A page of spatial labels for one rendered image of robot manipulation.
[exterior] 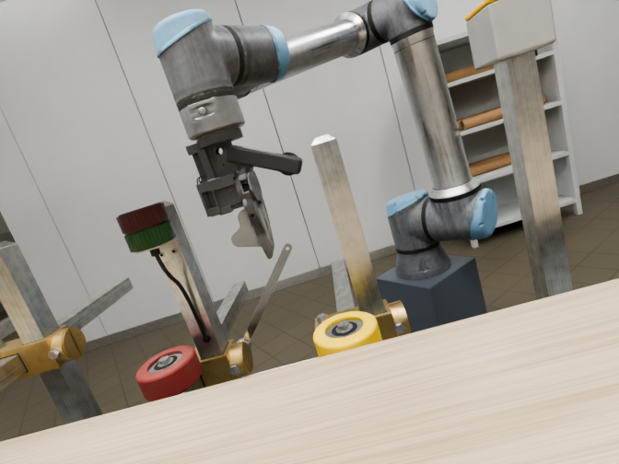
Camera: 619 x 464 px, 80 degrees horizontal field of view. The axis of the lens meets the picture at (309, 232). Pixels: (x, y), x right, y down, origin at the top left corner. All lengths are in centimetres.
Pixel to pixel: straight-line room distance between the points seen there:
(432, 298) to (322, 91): 233
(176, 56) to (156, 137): 277
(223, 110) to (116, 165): 292
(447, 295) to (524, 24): 91
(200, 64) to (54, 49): 316
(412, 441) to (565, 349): 15
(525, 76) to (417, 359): 37
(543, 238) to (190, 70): 54
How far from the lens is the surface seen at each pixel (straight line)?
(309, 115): 321
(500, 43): 54
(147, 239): 50
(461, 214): 116
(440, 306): 128
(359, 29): 114
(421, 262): 130
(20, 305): 70
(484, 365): 37
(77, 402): 74
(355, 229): 51
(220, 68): 60
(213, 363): 60
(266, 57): 66
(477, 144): 358
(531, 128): 57
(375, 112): 330
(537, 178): 58
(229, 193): 58
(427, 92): 111
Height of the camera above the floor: 112
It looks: 12 degrees down
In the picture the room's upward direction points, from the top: 18 degrees counter-clockwise
